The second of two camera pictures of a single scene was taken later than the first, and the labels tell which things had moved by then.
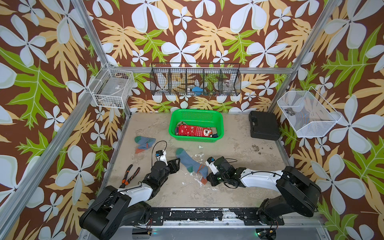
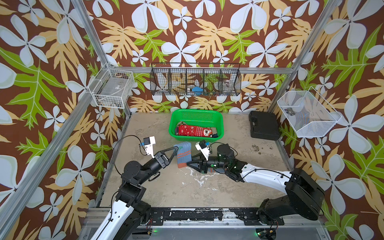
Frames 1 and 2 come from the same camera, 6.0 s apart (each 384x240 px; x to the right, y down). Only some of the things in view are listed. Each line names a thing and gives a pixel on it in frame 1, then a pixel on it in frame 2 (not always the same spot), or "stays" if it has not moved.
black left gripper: x=172 y=164 → x=162 y=161
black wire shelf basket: x=171 y=78 stays
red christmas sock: x=188 y=130 stays
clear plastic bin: x=309 y=115 stays
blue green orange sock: x=144 y=143 → x=184 y=154
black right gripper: x=210 y=180 → x=202 y=162
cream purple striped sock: x=214 y=132 stays
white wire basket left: x=112 y=88 stays
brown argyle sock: x=180 y=123 stays
